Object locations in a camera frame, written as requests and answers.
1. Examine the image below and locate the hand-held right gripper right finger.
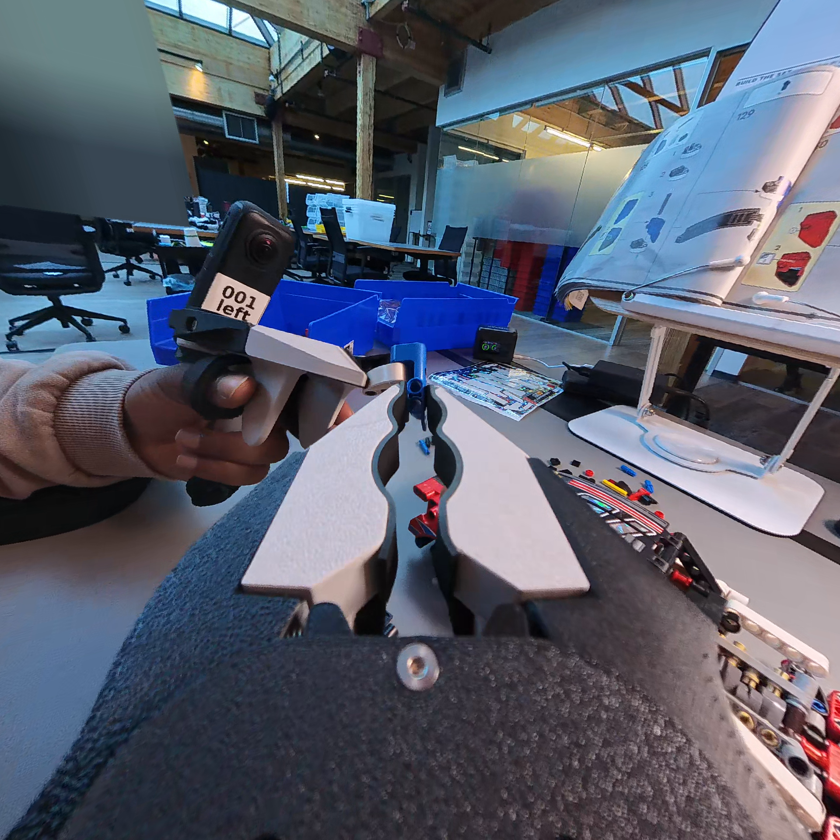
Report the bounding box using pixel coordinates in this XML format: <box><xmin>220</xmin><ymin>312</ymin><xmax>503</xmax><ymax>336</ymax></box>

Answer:
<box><xmin>428</xmin><ymin>385</ymin><xmax>592</xmax><ymax>635</ymax></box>

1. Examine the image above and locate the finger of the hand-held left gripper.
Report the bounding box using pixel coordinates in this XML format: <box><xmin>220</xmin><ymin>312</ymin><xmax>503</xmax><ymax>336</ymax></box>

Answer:
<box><xmin>245</xmin><ymin>323</ymin><xmax>370</xmax><ymax>389</ymax></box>

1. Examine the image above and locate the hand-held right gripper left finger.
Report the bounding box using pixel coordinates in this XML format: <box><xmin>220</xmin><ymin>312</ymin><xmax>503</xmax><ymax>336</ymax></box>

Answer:
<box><xmin>240</xmin><ymin>384</ymin><xmax>406</xmax><ymax>634</ymax></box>

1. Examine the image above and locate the white lego liftarm piece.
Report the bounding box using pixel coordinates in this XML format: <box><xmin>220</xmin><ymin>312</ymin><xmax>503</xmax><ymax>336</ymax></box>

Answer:
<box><xmin>364</xmin><ymin>363</ymin><xmax>409</xmax><ymax>397</ymax></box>

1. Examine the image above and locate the blue lego panel piece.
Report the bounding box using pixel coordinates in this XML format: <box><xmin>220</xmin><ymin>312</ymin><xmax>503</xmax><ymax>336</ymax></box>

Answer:
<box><xmin>392</xmin><ymin>343</ymin><xmax>429</xmax><ymax>422</ymax></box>

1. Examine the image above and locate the lego race car model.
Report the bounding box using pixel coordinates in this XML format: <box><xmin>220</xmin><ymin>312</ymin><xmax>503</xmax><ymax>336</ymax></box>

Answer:
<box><xmin>408</xmin><ymin>469</ymin><xmax>840</xmax><ymax>840</ymax></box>

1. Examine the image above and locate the person's left forearm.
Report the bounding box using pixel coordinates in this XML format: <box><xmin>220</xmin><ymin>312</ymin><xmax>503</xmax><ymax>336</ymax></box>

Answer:
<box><xmin>0</xmin><ymin>351</ymin><xmax>156</xmax><ymax>501</ymax></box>

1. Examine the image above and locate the pile of small lego pieces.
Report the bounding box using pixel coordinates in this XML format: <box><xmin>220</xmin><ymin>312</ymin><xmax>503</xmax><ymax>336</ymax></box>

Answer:
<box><xmin>548</xmin><ymin>457</ymin><xmax>660</xmax><ymax>508</ymax></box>

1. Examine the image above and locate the lego sticker sheet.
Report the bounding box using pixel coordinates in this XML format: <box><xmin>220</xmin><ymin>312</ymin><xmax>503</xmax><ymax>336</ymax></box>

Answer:
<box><xmin>428</xmin><ymin>361</ymin><xmax>564</xmax><ymax>421</ymax></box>

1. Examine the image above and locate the lego instruction booklet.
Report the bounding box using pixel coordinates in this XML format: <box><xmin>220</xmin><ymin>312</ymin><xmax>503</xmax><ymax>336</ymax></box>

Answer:
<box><xmin>554</xmin><ymin>62</ymin><xmax>840</xmax><ymax>317</ymax></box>

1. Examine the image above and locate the person's left hand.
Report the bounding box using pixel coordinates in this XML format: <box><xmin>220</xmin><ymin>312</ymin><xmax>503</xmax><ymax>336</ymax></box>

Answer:
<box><xmin>123</xmin><ymin>363</ymin><xmax>355</xmax><ymax>488</ymax></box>

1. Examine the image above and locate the blue bin with tag label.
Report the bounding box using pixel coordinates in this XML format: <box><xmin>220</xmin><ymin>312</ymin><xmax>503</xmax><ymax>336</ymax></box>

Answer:
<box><xmin>146</xmin><ymin>279</ymin><xmax>383</xmax><ymax>367</ymax></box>

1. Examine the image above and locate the grey work table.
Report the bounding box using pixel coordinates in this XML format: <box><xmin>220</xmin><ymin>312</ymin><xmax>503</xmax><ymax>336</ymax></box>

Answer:
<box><xmin>131</xmin><ymin>222</ymin><xmax>219</xmax><ymax>277</ymax></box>

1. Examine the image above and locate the black office chair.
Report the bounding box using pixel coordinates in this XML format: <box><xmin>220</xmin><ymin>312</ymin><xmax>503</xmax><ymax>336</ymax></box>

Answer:
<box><xmin>97</xmin><ymin>218</ymin><xmax>163</xmax><ymax>287</ymax></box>
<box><xmin>0</xmin><ymin>205</ymin><xmax>131</xmax><ymax>353</ymax></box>
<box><xmin>319</xmin><ymin>206</ymin><xmax>370</xmax><ymax>287</ymax></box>
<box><xmin>403</xmin><ymin>225</ymin><xmax>469</xmax><ymax>285</ymax></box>

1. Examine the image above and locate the white storage box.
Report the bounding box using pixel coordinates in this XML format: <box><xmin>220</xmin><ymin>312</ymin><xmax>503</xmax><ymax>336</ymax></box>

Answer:
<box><xmin>341</xmin><ymin>198</ymin><xmax>397</xmax><ymax>243</ymax></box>

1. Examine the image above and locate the long work table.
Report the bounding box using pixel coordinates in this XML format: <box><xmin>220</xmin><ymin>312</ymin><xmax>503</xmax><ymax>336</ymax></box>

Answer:
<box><xmin>302</xmin><ymin>230</ymin><xmax>462</xmax><ymax>278</ymax></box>

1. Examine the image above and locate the large blue storage bin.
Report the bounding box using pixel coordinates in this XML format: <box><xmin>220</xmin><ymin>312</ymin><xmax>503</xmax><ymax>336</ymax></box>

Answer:
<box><xmin>354</xmin><ymin>279</ymin><xmax>519</xmax><ymax>353</ymax></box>

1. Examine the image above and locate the black power adapter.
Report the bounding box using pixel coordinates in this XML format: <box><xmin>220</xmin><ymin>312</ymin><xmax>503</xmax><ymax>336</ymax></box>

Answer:
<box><xmin>561</xmin><ymin>360</ymin><xmax>713</xmax><ymax>429</ymax></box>

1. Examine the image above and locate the black charger with green display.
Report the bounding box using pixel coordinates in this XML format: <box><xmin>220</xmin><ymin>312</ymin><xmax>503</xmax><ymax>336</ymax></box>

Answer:
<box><xmin>474</xmin><ymin>325</ymin><xmax>518</xmax><ymax>364</ymax></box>

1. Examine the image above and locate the white book stand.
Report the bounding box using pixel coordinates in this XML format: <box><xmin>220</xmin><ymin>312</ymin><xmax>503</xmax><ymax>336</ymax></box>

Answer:
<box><xmin>567</xmin><ymin>289</ymin><xmax>840</xmax><ymax>537</ymax></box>

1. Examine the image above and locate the wire rack with coloured bins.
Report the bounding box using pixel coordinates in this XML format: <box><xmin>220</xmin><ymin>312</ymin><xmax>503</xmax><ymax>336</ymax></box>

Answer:
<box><xmin>472</xmin><ymin>239</ymin><xmax>586</xmax><ymax>324</ymax></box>

